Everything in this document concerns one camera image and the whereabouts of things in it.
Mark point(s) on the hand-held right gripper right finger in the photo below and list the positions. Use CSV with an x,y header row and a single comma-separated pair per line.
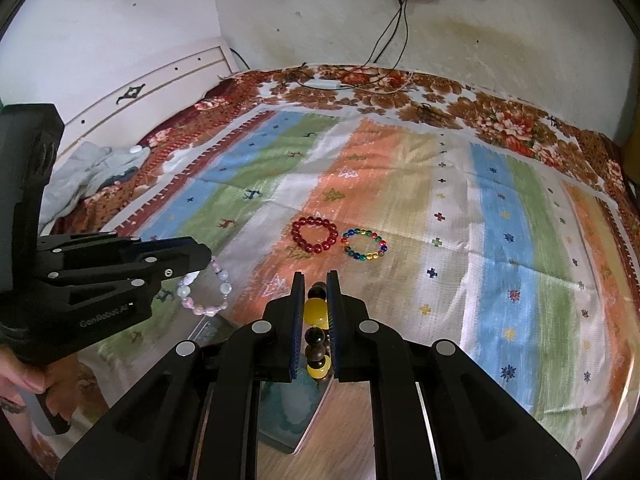
x,y
334,320

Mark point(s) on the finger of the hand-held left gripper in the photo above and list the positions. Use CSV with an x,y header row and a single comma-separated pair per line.
x,y
100,285
170,257

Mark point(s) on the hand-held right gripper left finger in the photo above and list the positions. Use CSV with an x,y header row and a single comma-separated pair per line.
x,y
298,320

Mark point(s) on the silver tin box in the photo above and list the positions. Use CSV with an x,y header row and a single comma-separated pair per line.
x,y
285,410

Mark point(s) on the person's left hand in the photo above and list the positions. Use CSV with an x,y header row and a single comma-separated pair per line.
x,y
61,390

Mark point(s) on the grey cloth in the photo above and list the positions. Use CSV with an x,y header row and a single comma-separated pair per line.
x,y
85,175

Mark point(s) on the white headboard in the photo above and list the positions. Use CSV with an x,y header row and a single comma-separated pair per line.
x,y
150,90

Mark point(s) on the striped patterned blanket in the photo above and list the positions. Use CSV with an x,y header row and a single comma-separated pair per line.
x,y
450,210

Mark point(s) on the brown floral bedsheet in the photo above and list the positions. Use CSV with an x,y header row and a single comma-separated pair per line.
x,y
500,110

